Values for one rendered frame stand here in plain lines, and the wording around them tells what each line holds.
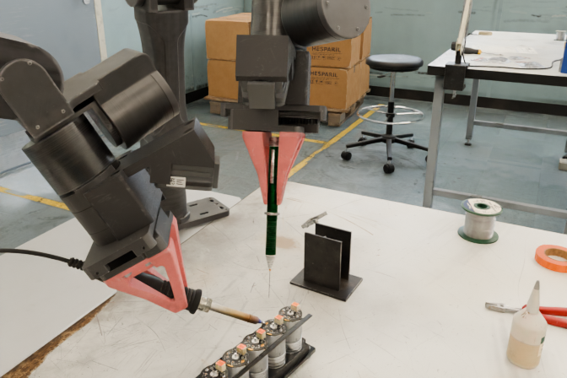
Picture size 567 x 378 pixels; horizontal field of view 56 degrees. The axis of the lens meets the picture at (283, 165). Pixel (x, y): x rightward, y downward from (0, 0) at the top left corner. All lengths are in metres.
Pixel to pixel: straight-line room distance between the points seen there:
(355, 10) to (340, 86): 3.47
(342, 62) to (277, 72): 3.49
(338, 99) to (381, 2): 1.27
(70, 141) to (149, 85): 0.08
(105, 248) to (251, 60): 0.20
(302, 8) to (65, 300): 0.48
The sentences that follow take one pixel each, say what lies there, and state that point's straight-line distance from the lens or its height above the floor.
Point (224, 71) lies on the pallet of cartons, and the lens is 4.28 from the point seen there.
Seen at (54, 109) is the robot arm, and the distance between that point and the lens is 0.44.
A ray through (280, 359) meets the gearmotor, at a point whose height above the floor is 0.78.
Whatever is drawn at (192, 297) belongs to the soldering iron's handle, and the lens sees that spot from 0.53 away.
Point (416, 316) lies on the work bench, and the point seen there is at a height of 0.75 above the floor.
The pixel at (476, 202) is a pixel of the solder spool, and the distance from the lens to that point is 0.90.
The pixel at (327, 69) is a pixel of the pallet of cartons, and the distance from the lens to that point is 3.96.
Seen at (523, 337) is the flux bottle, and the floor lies 0.79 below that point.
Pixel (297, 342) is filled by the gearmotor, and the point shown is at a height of 0.78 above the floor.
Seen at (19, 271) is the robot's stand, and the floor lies 0.75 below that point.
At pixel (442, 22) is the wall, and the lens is 4.83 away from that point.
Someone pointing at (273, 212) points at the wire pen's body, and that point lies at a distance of 0.54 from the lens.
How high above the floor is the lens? 1.15
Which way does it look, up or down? 21 degrees down
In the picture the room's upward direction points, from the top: straight up
